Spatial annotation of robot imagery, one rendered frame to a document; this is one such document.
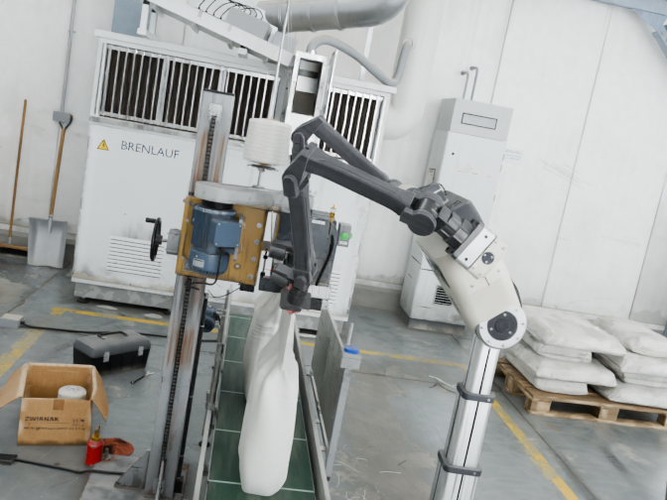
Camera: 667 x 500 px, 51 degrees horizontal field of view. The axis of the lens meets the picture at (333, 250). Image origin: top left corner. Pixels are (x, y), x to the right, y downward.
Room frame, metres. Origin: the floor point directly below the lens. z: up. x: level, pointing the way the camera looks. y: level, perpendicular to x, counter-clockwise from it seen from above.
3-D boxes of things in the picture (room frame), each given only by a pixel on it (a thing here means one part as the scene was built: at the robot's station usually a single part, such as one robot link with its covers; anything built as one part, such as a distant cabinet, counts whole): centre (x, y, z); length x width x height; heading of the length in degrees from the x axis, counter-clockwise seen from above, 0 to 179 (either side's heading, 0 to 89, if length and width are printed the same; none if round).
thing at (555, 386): (5.09, -1.74, 0.20); 0.66 x 0.44 x 0.12; 8
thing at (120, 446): (3.12, 0.87, 0.02); 0.22 x 0.18 x 0.04; 8
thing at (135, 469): (2.82, 0.67, 0.10); 0.50 x 0.42 x 0.20; 8
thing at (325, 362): (3.39, -0.07, 0.54); 1.05 x 0.02 x 0.41; 8
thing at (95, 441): (2.96, 0.91, 0.12); 0.15 x 0.08 x 0.23; 8
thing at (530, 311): (5.31, -1.75, 0.56); 0.66 x 0.43 x 0.15; 95
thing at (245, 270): (2.83, 0.46, 1.18); 0.34 x 0.25 x 0.31; 98
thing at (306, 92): (5.21, 0.42, 1.82); 0.51 x 0.27 x 0.71; 8
